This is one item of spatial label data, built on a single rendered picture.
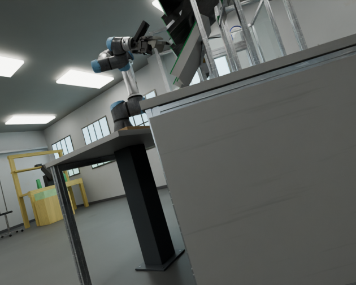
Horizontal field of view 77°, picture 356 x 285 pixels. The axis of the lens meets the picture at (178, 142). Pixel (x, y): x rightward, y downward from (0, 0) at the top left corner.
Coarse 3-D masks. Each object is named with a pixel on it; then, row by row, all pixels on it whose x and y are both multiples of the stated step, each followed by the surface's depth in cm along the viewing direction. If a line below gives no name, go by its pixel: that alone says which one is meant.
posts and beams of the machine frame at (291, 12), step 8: (288, 0) 205; (288, 8) 205; (288, 16) 208; (296, 16) 203; (296, 24) 203; (296, 32) 204; (232, 40) 224; (304, 40) 202; (232, 48) 225; (304, 48) 202; (232, 56) 225; (240, 64) 223
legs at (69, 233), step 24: (72, 168) 150; (120, 168) 160; (144, 168) 160; (144, 192) 153; (72, 216) 141; (144, 216) 152; (72, 240) 138; (144, 240) 154; (168, 240) 159; (144, 264) 157; (168, 264) 146
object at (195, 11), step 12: (192, 0) 94; (216, 12) 126; (240, 12) 92; (240, 24) 94; (204, 36) 93; (228, 48) 124; (252, 48) 91; (252, 60) 92; (204, 72) 125; (216, 72) 91
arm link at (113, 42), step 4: (108, 40) 128; (112, 40) 127; (116, 40) 126; (120, 40) 125; (108, 44) 128; (112, 44) 127; (116, 44) 126; (120, 44) 126; (108, 48) 130; (112, 48) 129; (116, 48) 128; (120, 48) 127; (116, 52) 130; (120, 52) 130; (124, 52) 132
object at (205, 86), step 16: (320, 48) 68; (336, 48) 68; (256, 64) 69; (272, 64) 69; (288, 64) 69; (208, 80) 70; (224, 80) 70; (240, 80) 70; (160, 96) 71; (176, 96) 70; (144, 112) 74
